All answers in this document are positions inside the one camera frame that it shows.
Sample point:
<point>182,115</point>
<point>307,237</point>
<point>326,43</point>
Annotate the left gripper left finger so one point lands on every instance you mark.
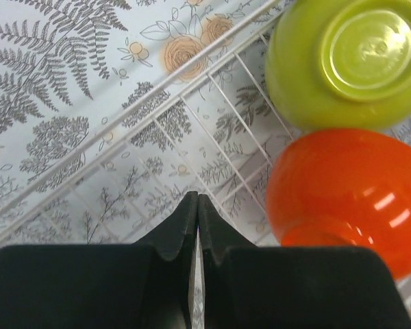
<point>145,284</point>

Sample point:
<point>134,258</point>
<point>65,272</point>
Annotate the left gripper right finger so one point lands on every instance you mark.
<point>247,286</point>

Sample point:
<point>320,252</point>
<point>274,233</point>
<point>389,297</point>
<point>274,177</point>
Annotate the floral patterned table mat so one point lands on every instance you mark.
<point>205,164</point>

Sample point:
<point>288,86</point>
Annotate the lime green bowl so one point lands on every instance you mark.
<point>341,64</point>

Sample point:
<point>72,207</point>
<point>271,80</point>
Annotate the white wire dish rack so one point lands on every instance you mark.
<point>110,111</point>

